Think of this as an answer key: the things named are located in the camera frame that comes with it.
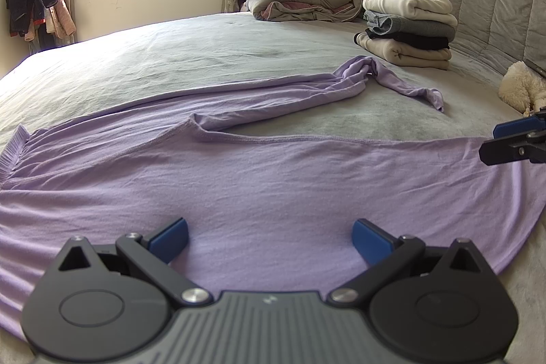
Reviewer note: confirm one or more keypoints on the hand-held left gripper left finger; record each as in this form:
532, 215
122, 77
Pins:
172, 240

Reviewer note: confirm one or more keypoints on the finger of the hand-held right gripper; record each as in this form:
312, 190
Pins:
507, 150
514, 128

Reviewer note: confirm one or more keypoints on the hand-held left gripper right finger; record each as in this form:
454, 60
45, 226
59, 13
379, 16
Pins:
371, 241

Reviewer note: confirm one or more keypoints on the purple sweater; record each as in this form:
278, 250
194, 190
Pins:
256, 185

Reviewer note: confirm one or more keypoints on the white plush toy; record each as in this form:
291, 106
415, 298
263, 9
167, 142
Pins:
518, 87

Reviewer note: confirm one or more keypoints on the black folded garment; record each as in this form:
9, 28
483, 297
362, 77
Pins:
422, 42

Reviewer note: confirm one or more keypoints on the grey folded garment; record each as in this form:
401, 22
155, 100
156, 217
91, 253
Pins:
426, 30

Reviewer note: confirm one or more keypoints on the beige folded garment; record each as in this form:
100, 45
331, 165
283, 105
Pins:
405, 53

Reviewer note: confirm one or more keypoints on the grey bed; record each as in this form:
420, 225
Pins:
170, 61

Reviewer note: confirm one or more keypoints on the pink hanging jacket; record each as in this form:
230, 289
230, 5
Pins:
62, 18

